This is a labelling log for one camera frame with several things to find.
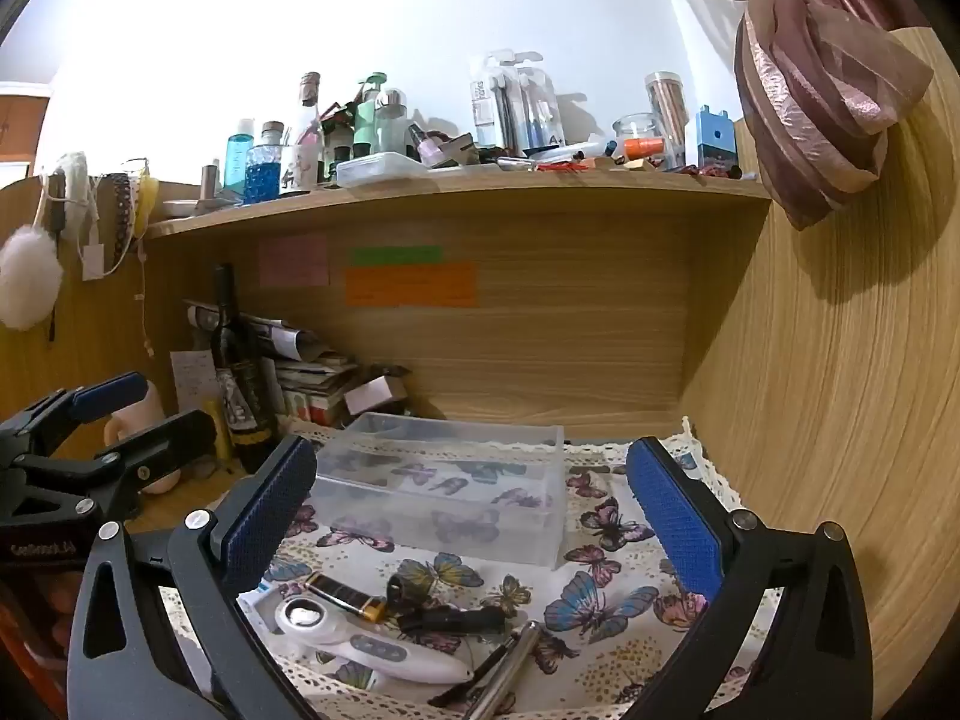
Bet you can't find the blue small box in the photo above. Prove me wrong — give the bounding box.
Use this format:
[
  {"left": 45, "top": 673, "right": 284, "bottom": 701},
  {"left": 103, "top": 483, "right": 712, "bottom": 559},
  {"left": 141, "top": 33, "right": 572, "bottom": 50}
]
[{"left": 693, "top": 104, "right": 738, "bottom": 170}]

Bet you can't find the white fluffy hair tie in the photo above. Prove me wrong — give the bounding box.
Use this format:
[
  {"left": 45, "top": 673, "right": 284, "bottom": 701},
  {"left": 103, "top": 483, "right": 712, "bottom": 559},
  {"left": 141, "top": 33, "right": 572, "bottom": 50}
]
[{"left": 54, "top": 151, "right": 96, "bottom": 242}]

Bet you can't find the white fluffy pompom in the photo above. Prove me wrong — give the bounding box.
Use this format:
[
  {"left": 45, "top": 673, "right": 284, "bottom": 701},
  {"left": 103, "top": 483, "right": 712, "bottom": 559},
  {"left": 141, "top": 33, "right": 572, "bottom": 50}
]
[{"left": 0, "top": 226, "right": 65, "bottom": 332}]

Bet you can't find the pink mug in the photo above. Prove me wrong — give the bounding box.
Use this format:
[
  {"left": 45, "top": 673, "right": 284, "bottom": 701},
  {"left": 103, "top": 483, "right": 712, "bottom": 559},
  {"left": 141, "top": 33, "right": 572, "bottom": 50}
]
[{"left": 103, "top": 380, "right": 185, "bottom": 497}]

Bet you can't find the white plastic tray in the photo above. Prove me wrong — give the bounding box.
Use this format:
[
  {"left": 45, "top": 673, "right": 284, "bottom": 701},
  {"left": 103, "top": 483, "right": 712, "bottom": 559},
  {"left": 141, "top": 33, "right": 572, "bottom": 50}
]
[{"left": 334, "top": 151, "right": 429, "bottom": 189}]

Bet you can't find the glass bottle with foil top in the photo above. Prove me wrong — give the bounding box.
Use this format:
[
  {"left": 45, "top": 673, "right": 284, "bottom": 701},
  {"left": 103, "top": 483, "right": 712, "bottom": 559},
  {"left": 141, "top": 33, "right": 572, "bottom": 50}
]
[{"left": 298, "top": 72, "right": 326, "bottom": 152}]

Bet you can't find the orange sticky note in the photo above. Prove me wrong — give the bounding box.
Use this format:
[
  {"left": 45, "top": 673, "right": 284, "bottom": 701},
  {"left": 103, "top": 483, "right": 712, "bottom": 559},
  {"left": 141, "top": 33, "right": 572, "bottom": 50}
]
[{"left": 344, "top": 262, "right": 479, "bottom": 309}]

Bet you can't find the clear plastic storage box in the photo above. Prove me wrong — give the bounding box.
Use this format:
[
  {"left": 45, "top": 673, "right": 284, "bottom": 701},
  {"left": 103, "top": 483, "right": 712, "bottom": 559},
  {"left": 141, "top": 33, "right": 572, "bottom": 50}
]
[{"left": 311, "top": 412, "right": 568, "bottom": 572}]

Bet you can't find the white printed cup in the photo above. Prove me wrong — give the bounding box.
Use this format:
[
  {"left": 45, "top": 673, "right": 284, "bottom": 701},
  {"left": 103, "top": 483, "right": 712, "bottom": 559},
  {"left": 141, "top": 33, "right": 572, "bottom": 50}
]
[{"left": 279, "top": 143, "right": 320, "bottom": 197}]

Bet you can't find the tall blue liquid bottle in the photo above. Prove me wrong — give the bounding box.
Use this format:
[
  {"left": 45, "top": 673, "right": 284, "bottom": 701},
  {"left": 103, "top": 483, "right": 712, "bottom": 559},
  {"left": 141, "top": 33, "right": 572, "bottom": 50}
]
[{"left": 226, "top": 118, "right": 257, "bottom": 204}]

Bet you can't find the green sticky note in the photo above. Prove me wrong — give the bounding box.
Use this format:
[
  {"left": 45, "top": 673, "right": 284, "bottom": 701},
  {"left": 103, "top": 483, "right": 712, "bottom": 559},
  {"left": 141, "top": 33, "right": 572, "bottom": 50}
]
[{"left": 348, "top": 244, "right": 444, "bottom": 267}]

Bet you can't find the silver metal pen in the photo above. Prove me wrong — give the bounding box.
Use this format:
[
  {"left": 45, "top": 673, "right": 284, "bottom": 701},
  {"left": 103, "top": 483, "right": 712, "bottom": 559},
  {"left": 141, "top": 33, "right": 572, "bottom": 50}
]
[{"left": 460, "top": 620, "right": 543, "bottom": 720}]

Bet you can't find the pink sticky note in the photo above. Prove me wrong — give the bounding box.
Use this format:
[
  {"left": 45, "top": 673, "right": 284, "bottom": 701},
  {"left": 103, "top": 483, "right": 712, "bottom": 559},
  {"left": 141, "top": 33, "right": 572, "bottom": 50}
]
[{"left": 258, "top": 233, "right": 332, "bottom": 288}]

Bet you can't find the butterfly print lace tablecloth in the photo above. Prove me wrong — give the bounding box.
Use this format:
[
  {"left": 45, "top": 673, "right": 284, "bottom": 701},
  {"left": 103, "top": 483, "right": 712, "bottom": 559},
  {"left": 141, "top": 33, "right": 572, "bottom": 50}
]
[{"left": 160, "top": 415, "right": 782, "bottom": 720}]

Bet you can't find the clear round bottle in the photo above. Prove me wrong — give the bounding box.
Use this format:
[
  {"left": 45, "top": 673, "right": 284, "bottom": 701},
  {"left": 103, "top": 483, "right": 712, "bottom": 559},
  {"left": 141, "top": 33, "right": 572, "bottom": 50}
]
[{"left": 374, "top": 88, "right": 410, "bottom": 155}]

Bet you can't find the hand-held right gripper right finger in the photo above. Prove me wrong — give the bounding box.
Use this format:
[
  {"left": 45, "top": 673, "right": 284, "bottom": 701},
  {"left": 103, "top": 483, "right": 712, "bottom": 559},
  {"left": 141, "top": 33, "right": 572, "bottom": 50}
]
[{"left": 621, "top": 436, "right": 875, "bottom": 720}]

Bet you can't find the mauve tied curtain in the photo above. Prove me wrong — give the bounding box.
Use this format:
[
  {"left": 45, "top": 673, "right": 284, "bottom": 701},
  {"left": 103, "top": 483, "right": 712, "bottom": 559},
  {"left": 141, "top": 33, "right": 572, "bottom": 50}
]
[{"left": 610, "top": 0, "right": 935, "bottom": 233}]

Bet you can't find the orange capped tube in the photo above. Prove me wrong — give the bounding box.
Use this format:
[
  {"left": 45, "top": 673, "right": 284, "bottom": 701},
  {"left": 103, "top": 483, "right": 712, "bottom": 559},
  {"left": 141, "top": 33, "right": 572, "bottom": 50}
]
[{"left": 600, "top": 136, "right": 666, "bottom": 163}]

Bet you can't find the black and gold lighter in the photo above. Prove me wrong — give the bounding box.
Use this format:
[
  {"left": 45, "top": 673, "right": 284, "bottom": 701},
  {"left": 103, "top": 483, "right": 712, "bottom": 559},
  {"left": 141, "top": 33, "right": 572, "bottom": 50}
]
[{"left": 303, "top": 571, "right": 392, "bottom": 623}]

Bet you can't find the green pump bottle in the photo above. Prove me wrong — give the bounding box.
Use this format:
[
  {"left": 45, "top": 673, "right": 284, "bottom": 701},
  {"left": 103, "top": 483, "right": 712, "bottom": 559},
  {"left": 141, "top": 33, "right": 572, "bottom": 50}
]
[{"left": 352, "top": 73, "right": 388, "bottom": 159}]

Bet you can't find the blue bead jar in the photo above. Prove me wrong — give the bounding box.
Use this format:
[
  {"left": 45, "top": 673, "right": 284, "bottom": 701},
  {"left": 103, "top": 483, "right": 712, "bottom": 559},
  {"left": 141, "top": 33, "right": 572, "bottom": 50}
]
[{"left": 243, "top": 121, "right": 287, "bottom": 206}]

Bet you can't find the dark wine bottle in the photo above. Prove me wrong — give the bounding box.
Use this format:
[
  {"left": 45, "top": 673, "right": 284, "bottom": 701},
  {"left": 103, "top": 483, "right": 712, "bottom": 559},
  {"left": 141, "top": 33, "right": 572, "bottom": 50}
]
[{"left": 209, "top": 263, "right": 281, "bottom": 476}]

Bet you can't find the clear glass jar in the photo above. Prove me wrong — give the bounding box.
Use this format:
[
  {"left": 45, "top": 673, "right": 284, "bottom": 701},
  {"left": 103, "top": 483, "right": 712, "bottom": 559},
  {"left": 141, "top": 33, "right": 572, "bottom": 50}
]
[{"left": 613, "top": 113, "right": 665, "bottom": 163}]

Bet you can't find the pink small bottle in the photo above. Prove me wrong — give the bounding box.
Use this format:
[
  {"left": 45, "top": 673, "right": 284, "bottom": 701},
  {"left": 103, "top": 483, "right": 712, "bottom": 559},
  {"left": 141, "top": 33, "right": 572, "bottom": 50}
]
[{"left": 408, "top": 123, "right": 444, "bottom": 167}]

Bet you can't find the small cardboard box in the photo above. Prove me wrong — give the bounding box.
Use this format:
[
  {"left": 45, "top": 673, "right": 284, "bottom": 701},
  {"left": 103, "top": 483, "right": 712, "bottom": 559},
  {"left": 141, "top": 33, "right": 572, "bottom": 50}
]
[{"left": 344, "top": 367, "right": 411, "bottom": 422}]

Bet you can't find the yellow hair band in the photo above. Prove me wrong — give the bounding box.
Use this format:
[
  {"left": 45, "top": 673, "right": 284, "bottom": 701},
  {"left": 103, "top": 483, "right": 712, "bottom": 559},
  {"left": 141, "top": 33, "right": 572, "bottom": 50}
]
[{"left": 133, "top": 172, "right": 161, "bottom": 235}]

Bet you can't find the white paper note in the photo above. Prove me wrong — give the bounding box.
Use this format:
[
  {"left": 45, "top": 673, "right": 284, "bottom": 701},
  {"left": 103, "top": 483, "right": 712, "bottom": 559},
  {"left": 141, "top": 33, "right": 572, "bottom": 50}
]
[{"left": 169, "top": 348, "right": 219, "bottom": 422}]

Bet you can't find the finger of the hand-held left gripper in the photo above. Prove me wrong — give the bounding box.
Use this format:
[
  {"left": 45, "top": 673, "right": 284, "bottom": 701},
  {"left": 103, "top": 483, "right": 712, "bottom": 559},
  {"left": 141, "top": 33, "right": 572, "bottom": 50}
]
[
  {"left": 90, "top": 409, "right": 219, "bottom": 520},
  {"left": 0, "top": 371, "right": 150, "bottom": 460}
]

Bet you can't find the packaged brush set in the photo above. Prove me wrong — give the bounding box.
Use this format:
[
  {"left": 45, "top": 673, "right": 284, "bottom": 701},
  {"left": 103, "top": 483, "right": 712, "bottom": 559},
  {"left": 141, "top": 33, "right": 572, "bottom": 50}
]
[{"left": 469, "top": 51, "right": 565, "bottom": 152}]

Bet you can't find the black thin pen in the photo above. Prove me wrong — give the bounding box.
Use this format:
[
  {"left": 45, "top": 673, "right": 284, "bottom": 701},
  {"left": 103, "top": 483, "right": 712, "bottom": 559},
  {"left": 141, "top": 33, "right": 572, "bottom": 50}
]
[{"left": 428, "top": 640, "right": 518, "bottom": 708}]

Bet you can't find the wooden cabinet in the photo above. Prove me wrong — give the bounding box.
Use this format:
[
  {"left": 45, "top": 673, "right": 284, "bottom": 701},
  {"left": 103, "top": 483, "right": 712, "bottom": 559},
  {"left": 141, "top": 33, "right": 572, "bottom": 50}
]
[{"left": 0, "top": 82, "right": 50, "bottom": 163}]

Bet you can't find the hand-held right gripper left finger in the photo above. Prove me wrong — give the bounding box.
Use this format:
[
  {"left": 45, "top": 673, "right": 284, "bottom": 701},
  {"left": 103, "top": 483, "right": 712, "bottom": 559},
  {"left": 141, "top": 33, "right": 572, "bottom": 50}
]
[{"left": 67, "top": 433, "right": 318, "bottom": 720}]

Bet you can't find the black hair clip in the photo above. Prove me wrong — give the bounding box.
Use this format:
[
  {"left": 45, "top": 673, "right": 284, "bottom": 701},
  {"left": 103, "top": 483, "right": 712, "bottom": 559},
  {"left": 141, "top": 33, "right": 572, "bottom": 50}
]
[{"left": 385, "top": 573, "right": 509, "bottom": 635}]

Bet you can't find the dark patterned headband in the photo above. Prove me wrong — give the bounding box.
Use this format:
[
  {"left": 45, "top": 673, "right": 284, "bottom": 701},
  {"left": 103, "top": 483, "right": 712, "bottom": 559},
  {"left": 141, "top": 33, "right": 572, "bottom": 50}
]
[{"left": 103, "top": 172, "right": 137, "bottom": 272}]

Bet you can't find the tall clear stick tube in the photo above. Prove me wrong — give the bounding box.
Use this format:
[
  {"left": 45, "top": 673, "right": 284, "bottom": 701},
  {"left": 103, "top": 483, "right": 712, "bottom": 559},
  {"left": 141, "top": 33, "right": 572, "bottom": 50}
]
[{"left": 644, "top": 72, "right": 689, "bottom": 167}]

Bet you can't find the wooden shelf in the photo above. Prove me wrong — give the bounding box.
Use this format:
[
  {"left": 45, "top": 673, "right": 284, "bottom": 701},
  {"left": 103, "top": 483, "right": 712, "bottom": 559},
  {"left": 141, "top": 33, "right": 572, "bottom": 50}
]
[{"left": 142, "top": 163, "right": 774, "bottom": 242}]

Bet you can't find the stack of magazines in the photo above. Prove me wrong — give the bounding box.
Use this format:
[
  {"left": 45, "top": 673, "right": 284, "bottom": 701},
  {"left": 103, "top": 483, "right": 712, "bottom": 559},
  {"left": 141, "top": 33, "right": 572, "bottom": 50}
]
[{"left": 184, "top": 299, "right": 362, "bottom": 430}]

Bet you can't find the yellow tube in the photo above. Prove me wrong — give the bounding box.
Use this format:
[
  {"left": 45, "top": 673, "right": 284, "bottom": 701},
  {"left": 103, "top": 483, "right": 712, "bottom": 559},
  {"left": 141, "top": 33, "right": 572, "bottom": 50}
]
[{"left": 203, "top": 397, "right": 230, "bottom": 464}]

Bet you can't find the white handheld magnifier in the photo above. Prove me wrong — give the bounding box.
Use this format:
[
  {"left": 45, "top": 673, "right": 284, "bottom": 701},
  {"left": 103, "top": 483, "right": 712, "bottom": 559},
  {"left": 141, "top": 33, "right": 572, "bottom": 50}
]
[{"left": 273, "top": 595, "right": 475, "bottom": 686}]

